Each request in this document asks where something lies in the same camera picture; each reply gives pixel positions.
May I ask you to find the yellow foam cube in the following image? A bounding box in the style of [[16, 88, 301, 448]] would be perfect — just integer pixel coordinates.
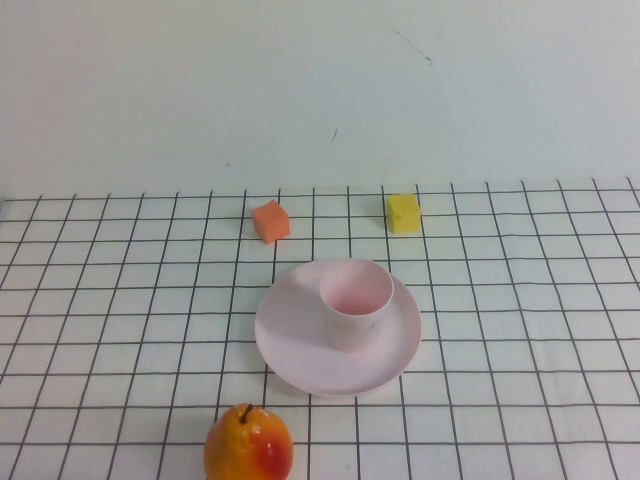
[[386, 192, 423, 235]]

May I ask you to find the pale pink round plate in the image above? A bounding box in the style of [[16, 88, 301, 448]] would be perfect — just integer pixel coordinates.
[[254, 258, 423, 398]]

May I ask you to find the orange foam cube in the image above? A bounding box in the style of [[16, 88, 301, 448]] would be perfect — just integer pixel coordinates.
[[251, 199, 292, 245]]

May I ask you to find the white black grid tablecloth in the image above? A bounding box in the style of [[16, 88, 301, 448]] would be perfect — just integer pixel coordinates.
[[0, 177, 640, 480]]

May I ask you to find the pale pink plastic cup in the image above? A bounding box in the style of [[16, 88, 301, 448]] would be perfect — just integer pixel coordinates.
[[318, 258, 396, 353]]

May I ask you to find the orange red toy pear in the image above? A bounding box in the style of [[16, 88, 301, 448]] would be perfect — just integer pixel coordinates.
[[203, 402, 295, 480]]

